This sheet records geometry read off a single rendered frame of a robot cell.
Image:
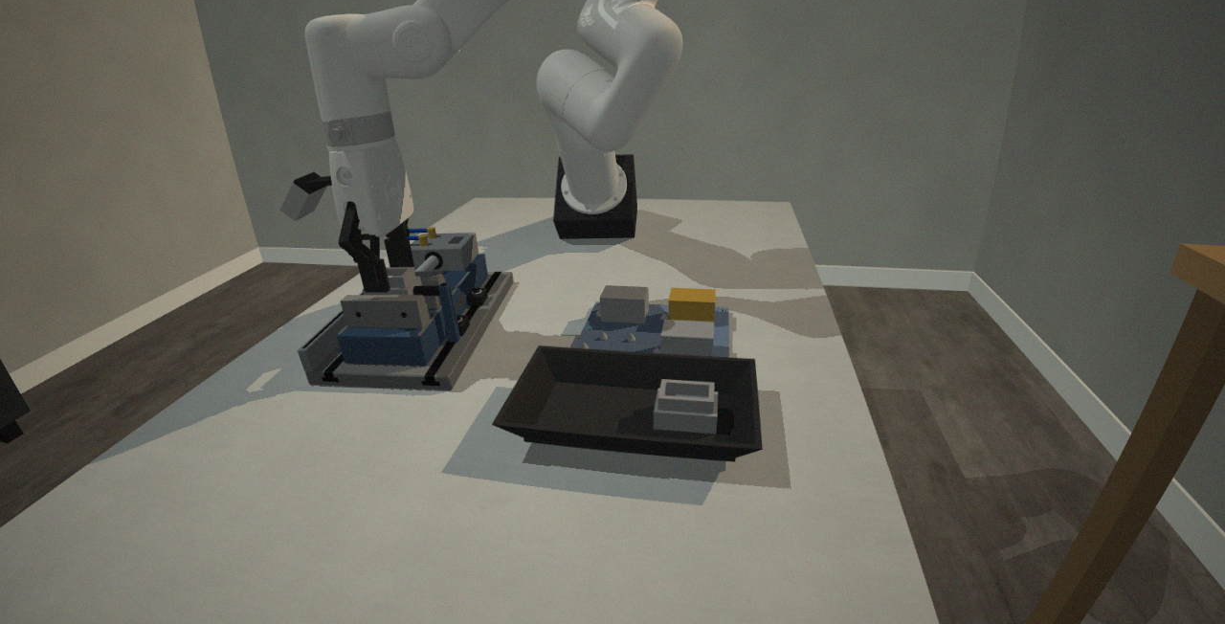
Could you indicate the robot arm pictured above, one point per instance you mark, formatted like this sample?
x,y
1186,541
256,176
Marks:
x,y
351,55

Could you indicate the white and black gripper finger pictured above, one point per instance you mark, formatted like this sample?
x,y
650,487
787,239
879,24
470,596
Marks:
x,y
372,269
398,247

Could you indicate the brass-yellow rectangular block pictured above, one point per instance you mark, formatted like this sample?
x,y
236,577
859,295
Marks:
x,y
688,304

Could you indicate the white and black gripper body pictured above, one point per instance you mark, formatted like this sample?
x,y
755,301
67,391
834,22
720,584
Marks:
x,y
373,176

